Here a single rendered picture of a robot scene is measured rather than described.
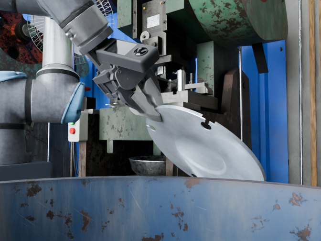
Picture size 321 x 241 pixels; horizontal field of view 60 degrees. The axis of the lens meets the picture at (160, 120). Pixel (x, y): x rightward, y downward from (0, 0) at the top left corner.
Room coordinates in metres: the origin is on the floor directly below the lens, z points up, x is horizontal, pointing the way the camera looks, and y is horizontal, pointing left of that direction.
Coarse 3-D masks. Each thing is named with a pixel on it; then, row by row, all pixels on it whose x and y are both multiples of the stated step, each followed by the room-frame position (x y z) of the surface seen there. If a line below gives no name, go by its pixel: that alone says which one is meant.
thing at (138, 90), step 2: (156, 76) 1.20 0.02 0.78; (158, 76) 1.23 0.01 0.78; (158, 78) 1.22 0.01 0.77; (160, 78) 1.23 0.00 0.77; (162, 78) 1.24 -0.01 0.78; (164, 78) 1.26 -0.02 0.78; (158, 80) 1.25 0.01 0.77; (160, 80) 1.25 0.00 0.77; (162, 80) 1.25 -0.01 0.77; (164, 80) 1.26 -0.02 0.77; (166, 80) 1.27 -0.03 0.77; (168, 80) 1.28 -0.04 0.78; (158, 82) 1.25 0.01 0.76; (160, 82) 1.29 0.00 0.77; (162, 82) 1.29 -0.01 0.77; (164, 82) 1.29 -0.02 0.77; (166, 82) 1.29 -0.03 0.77; (136, 86) 1.24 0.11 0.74; (138, 86) 1.23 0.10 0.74; (136, 88) 1.24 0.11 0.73; (138, 88) 1.23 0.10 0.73; (136, 90) 1.24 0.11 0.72; (138, 90) 1.23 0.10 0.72; (140, 90) 1.22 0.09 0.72; (134, 92) 1.25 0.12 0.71; (136, 92) 1.24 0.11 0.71
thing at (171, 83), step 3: (171, 81) 1.30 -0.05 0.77; (174, 81) 1.32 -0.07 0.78; (159, 84) 1.33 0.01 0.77; (162, 84) 1.31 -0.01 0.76; (165, 84) 1.31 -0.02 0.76; (168, 84) 1.30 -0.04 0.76; (171, 84) 1.30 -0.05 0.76; (174, 84) 1.32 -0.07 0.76; (162, 87) 1.31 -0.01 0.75; (165, 87) 1.31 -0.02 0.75; (168, 87) 1.30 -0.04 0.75; (171, 87) 1.30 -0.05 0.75; (174, 87) 1.32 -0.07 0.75
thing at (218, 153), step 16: (160, 112) 0.56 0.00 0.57; (176, 112) 0.53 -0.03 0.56; (192, 112) 0.50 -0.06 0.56; (160, 128) 0.62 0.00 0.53; (176, 128) 0.58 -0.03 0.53; (192, 128) 0.54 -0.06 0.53; (224, 128) 0.48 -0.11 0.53; (160, 144) 0.70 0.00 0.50; (176, 144) 0.64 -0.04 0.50; (192, 144) 0.60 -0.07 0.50; (208, 144) 0.55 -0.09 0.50; (224, 144) 0.51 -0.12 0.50; (240, 144) 0.48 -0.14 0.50; (176, 160) 0.71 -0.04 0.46; (192, 160) 0.67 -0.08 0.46; (208, 160) 0.62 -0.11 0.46; (224, 160) 0.56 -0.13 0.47; (240, 160) 0.52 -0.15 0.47; (256, 160) 0.49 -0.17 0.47; (192, 176) 0.73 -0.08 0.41; (208, 176) 0.67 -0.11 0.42; (224, 176) 0.62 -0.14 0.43; (240, 176) 0.57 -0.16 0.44; (256, 176) 0.53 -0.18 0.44
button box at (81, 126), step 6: (84, 114) 1.22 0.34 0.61; (78, 120) 1.20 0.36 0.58; (84, 120) 1.22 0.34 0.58; (72, 126) 1.23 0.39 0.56; (78, 126) 1.20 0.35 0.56; (84, 126) 1.22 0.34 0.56; (78, 132) 1.20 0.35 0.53; (84, 132) 1.22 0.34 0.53; (72, 138) 1.23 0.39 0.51; (78, 138) 1.20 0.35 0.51; (84, 138) 1.23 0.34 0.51
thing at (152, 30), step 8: (152, 0) 1.31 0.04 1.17; (160, 0) 1.28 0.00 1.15; (144, 8) 1.32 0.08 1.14; (152, 8) 1.31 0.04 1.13; (160, 8) 1.28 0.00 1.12; (144, 16) 1.33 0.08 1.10; (152, 16) 1.30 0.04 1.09; (160, 16) 1.28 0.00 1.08; (144, 24) 1.33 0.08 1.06; (152, 24) 1.30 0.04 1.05; (160, 24) 1.28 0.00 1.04; (144, 32) 1.32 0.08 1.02; (152, 32) 1.30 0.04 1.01; (160, 32) 1.28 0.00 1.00; (144, 40) 1.30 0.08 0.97; (152, 40) 1.27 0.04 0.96; (160, 40) 1.27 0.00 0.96; (168, 40) 1.27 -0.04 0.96; (176, 40) 1.33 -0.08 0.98; (160, 48) 1.27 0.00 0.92; (168, 48) 1.27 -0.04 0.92; (176, 48) 1.33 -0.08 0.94; (160, 56) 1.29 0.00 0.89
